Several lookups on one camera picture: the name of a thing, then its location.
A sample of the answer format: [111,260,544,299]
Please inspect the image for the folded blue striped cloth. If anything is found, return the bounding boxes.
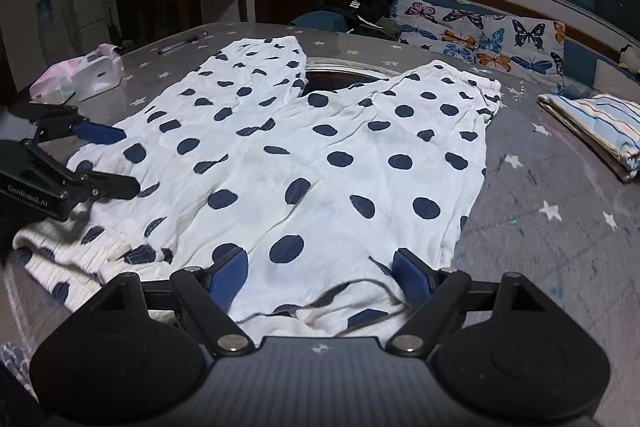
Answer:
[536,93,640,182]

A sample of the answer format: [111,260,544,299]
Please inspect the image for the grey star-print tablecloth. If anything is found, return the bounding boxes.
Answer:
[0,22,640,427]

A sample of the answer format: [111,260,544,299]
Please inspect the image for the black pen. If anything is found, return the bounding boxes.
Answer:
[157,34,209,56]

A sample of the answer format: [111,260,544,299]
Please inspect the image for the black bag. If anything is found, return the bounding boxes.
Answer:
[337,0,403,35]

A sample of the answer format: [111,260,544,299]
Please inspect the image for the white refrigerator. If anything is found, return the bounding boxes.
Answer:
[64,0,109,48]

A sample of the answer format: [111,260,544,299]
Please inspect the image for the white and black plush toy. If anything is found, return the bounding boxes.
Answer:
[619,44,640,72]

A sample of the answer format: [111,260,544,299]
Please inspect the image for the white polka dot pants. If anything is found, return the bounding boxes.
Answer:
[12,36,503,338]

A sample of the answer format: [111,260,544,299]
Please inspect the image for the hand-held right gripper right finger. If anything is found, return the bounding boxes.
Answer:
[386,248,547,356]

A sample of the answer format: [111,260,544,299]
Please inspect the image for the round black induction cooker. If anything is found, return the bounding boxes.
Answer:
[304,57,398,98]

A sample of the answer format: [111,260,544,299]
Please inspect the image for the water dispenser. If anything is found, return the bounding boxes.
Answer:
[35,0,60,58]

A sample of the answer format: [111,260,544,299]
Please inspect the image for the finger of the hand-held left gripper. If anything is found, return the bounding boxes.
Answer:
[31,105,128,148]
[27,143,142,208]

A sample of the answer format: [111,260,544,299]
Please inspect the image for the brown wooden desk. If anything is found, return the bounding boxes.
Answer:
[149,0,249,42]

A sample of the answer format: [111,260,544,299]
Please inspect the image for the pink tissue pack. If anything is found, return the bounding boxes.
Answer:
[29,43,110,102]

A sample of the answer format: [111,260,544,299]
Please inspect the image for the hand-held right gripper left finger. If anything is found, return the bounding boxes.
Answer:
[97,247,254,356]

